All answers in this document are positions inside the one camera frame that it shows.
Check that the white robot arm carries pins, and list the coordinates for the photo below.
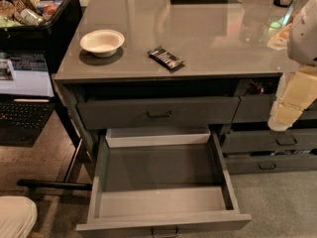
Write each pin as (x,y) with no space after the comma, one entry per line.
(302,38)

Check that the grey top left drawer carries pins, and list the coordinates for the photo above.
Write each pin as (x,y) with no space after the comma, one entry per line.
(131,113)

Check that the grey bottom right drawer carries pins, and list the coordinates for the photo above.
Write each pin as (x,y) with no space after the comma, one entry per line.
(271,164)

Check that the white bottom drawer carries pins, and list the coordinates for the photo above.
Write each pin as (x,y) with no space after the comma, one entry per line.
(156,136)

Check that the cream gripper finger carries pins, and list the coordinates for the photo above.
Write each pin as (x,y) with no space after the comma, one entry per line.
(282,117)
(298,89)

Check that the black metal stand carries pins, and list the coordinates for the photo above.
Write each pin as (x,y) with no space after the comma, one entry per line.
(70,168)

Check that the beige cushion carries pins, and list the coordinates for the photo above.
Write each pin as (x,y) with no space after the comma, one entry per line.
(18,215)

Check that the open grey middle drawer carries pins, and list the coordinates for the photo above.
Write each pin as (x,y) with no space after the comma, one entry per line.
(161,192)

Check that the black laptop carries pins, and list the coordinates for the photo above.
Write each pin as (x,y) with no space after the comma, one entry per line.
(26,98)

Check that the grey middle right drawer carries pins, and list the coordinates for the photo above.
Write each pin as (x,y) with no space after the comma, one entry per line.
(258,141)

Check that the black bin of snacks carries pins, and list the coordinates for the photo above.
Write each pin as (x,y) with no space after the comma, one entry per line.
(39,27)

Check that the clear jar of snacks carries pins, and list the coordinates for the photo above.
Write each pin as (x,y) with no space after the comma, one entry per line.
(279,40)

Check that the black rxbar chocolate wrapper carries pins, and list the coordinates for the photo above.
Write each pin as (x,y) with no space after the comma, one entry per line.
(165,58)

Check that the white paper bowl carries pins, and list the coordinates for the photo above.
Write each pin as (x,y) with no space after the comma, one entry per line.
(102,43)

